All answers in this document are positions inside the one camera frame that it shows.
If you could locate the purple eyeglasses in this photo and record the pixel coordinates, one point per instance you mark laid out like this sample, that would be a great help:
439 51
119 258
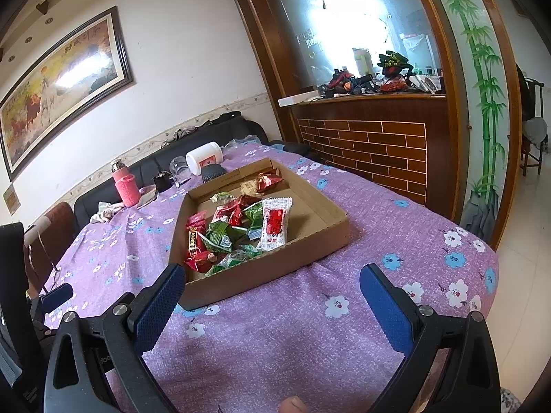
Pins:
48 251

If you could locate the dark clothing on sofa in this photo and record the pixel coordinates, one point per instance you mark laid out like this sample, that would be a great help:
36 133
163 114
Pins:
215 120

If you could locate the small booklet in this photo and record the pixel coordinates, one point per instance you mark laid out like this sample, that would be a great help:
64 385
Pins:
147 198

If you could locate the white and red packet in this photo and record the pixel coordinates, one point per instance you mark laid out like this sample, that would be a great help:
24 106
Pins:
273 223

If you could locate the small wall plaque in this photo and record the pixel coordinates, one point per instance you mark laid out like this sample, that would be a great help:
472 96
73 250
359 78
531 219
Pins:
10 200

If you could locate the cardboard box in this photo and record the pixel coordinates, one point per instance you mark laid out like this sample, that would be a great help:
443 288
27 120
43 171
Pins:
310 219

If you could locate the green pea packet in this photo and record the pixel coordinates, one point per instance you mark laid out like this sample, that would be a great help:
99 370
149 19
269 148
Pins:
219 238

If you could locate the wooden partition with glass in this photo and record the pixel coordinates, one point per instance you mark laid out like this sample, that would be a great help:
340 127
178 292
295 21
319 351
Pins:
366 146

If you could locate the black oval case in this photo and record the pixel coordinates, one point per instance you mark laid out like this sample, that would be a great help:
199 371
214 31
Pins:
214 173

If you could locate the black pouch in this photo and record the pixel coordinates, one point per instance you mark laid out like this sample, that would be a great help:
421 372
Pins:
163 183

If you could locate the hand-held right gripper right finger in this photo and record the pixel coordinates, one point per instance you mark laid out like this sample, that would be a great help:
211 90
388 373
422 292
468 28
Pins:
383 305

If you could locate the white plastic jar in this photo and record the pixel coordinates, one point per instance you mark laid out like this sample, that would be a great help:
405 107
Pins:
204 158

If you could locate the clutter on wooden ledge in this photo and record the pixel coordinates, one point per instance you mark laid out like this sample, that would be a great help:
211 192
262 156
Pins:
387 79

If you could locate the brown chair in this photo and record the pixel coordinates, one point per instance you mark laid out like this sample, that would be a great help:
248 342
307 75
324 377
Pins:
58 228

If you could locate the framed wall painting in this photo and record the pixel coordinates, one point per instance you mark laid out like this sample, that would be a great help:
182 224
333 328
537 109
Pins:
64 86

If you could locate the yellow packet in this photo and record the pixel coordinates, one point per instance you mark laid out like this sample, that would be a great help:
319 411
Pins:
249 188

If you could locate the wooden chair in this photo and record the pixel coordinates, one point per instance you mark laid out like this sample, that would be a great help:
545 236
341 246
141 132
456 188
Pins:
533 146

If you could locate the bamboo painted glass panel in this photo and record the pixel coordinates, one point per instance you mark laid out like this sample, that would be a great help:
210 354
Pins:
482 94

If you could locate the person's right hand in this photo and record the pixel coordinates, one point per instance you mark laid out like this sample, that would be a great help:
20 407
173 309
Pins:
293 406

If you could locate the black sofa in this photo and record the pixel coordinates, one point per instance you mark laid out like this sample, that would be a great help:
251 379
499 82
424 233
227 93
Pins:
142 165

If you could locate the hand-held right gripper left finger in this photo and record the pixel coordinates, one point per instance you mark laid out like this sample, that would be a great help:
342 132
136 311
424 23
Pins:
157 309

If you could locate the clear plastic cup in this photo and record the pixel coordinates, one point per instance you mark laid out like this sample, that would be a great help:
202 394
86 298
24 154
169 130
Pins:
178 167

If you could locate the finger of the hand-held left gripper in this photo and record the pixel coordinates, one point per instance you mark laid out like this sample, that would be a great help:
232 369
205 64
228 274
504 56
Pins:
56 299

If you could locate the white gloves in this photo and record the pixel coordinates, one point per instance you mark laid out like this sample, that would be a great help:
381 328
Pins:
105 213

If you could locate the purple floral tablecloth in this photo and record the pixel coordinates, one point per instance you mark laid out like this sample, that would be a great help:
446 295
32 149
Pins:
344 275

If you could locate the white flat box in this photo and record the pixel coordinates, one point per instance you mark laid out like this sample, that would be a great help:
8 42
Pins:
301 98

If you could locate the shiny red candy packet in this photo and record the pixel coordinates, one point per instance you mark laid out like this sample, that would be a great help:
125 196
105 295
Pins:
269 181

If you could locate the pink bottle with knitted sleeve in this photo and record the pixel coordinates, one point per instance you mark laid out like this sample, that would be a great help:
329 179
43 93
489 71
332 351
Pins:
127 189

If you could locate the pile of mixed snack packets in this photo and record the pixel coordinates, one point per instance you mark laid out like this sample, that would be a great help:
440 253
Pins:
234 217

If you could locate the red packet with cartoon figure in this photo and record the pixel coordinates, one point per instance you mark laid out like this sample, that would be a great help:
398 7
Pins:
202 261

